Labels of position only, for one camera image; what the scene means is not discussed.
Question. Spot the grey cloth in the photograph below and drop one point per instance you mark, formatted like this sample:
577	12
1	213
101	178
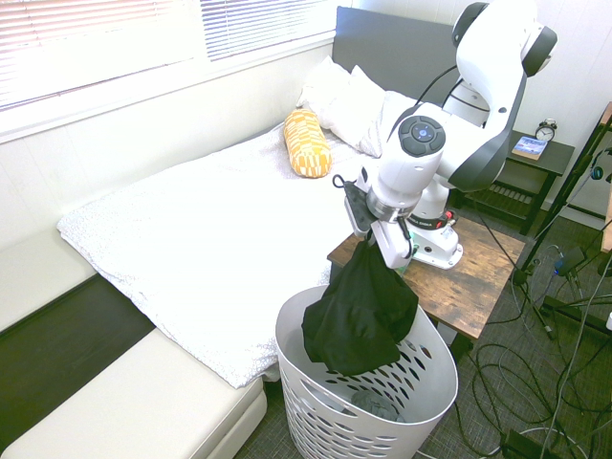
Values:
375	406

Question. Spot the blue book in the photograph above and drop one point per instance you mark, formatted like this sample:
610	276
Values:
530	146

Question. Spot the black camera tripod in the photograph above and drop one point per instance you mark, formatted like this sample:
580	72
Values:
564	210

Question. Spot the wide white window blind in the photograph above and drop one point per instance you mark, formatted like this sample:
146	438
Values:
95	43

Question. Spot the white bed blanket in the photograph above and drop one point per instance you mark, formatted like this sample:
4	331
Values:
201	229

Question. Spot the white quilted pillow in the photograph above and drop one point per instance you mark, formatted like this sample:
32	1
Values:
387	124

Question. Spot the yellow white patterned bolster pillow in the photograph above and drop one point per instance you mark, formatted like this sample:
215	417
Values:
307	143

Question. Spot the white perforated laundry basket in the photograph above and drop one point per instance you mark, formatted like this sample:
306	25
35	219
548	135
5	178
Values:
430	382

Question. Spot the black garment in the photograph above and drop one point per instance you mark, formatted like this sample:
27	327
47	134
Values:
358	315

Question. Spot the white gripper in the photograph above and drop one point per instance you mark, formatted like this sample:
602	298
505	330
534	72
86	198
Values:
393	246

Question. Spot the rustic wooden side table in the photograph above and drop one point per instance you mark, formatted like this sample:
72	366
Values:
459	287

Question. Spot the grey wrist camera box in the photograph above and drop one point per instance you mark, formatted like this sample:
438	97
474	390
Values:
357	210

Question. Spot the black power adapter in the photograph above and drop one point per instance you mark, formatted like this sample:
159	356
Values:
568	260

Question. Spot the black power strip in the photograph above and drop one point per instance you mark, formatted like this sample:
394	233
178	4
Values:
526	444

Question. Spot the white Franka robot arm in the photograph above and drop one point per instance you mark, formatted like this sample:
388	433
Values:
487	72

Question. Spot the light wooden desk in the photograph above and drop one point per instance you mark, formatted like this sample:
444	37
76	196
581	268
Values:
607	201

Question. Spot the white cushioned bench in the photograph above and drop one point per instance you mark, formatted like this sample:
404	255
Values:
143	406

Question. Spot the black alarm clock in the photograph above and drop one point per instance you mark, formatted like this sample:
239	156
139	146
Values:
546	130

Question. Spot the black nightstand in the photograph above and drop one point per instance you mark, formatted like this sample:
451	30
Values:
554	158

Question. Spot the dark grey headboard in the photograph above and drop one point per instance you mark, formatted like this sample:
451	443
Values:
382	43

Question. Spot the narrow white window blind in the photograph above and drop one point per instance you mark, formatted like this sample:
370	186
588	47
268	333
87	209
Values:
268	26

